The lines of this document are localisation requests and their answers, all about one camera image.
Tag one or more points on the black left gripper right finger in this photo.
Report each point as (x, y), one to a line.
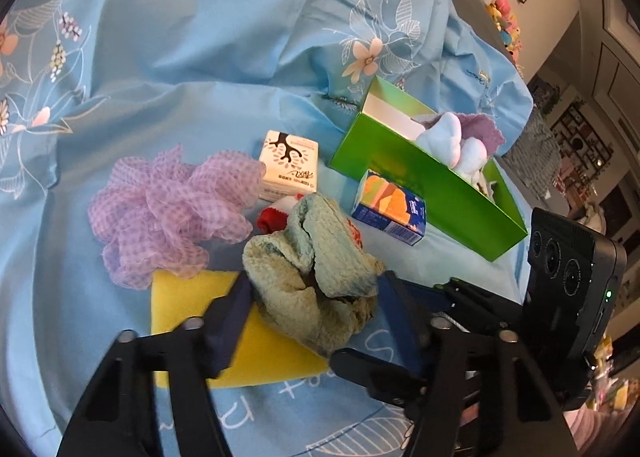
(480, 395)

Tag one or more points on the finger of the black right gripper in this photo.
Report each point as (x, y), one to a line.
(384, 381)

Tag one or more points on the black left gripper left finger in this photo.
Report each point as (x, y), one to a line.
(116, 415)

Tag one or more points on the teal green towel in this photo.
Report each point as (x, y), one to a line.
(313, 282)

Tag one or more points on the yellow sponge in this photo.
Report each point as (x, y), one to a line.
(263, 355)

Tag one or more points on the red white knitted hat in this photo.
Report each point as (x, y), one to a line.
(274, 217)

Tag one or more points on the purple mesh bath pouf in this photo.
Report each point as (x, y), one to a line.
(156, 214)

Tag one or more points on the blue orange tissue pack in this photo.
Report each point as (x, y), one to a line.
(390, 208)

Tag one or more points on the blue pink plush toy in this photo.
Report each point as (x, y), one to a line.
(443, 141)

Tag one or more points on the grey striped cushion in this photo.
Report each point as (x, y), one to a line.
(535, 156)

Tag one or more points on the green cardboard box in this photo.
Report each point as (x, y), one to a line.
(381, 138)

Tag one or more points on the purple grey cloth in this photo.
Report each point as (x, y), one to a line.
(482, 127)

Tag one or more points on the white tree tissue pack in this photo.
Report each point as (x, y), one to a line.
(291, 166)

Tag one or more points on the colourful plush toys pile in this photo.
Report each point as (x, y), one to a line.
(509, 30)

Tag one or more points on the dark wall shelf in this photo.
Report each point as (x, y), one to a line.
(580, 143)

